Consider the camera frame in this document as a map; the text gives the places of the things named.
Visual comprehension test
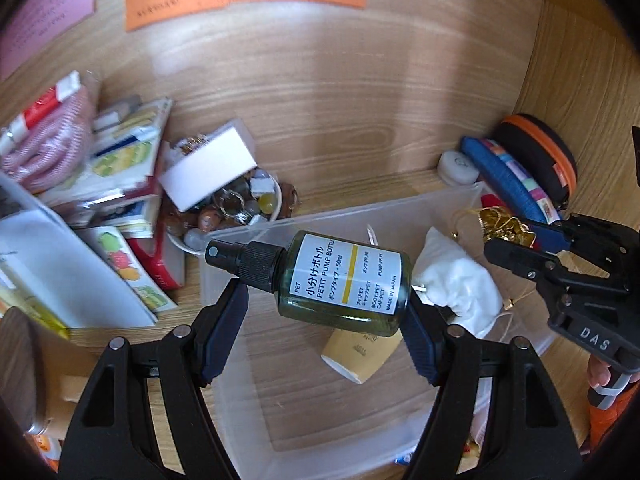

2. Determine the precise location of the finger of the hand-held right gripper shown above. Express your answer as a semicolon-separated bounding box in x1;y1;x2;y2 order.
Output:
520;212;640;272
483;237;632;297

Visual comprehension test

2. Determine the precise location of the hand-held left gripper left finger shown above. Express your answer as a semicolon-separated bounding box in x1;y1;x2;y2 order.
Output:
57;277;251;480

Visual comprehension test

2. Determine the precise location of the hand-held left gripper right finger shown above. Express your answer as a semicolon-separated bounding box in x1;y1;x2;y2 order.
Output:
400;290;586;480

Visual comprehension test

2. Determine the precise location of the green spray bottle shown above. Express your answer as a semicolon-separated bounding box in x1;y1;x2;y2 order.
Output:
204;230;413;338

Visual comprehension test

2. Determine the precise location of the clear plastic bin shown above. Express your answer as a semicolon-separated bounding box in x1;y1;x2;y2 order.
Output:
200;182;557;480

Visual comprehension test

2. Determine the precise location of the person's right forearm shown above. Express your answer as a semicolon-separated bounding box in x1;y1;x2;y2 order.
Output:
589;385;638;461

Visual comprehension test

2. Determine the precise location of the person's right hand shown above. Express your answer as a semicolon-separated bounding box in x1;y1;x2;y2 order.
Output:
586;352;621;406

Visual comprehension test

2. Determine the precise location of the beige tube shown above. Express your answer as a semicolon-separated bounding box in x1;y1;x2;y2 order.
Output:
320;327;404;385

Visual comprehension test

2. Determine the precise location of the white cloth pouch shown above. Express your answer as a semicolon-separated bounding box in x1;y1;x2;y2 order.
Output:
411;227;504;338

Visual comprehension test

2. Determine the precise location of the blue patchwork pencil case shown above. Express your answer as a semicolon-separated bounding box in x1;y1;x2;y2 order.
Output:
460;135;564;226

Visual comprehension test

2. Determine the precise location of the black orange zip case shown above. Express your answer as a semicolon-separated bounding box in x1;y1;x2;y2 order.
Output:
492;114;579;211

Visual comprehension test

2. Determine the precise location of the red book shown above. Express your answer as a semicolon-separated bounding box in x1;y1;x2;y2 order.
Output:
125;195;187;292

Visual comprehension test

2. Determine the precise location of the white round case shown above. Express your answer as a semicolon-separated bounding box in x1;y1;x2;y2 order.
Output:
438;151;479;186

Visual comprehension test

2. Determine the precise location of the pile of polished stones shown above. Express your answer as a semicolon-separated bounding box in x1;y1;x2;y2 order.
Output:
170;170;280;246

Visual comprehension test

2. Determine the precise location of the fruit print card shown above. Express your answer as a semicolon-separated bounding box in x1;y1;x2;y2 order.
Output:
92;225;179;314

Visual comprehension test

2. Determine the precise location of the white bowl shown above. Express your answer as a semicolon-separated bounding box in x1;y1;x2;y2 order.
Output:
165;167;284;257

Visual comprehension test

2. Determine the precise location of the white cardboard box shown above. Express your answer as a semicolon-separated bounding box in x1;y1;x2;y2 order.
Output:
157;120;259;212

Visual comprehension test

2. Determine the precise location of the white plastic pouch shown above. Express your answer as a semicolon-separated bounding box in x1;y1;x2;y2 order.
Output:
0;175;159;329

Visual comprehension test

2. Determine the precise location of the fruit print flat packet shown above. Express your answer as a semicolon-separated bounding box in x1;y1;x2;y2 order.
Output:
50;97;174;206

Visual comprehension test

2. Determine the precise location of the pink paper note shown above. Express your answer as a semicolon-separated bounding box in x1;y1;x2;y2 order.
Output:
0;0;97;79

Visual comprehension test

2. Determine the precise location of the metal key ring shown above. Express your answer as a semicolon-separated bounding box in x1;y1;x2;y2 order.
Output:
214;189;252;222

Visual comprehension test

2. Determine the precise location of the brown stone bracelet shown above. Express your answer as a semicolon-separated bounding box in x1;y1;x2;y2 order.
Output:
279;182;302;217

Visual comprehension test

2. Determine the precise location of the pink rope pack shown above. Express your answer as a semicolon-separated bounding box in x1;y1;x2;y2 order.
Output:
0;71;102;194

